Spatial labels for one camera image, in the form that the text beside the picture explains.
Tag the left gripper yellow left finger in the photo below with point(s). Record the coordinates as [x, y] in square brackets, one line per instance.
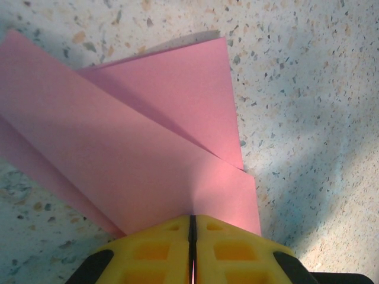
[154, 236]

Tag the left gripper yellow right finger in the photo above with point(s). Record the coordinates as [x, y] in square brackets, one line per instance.
[237, 236]

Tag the pink paper sheet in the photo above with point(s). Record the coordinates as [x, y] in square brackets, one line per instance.
[118, 148]

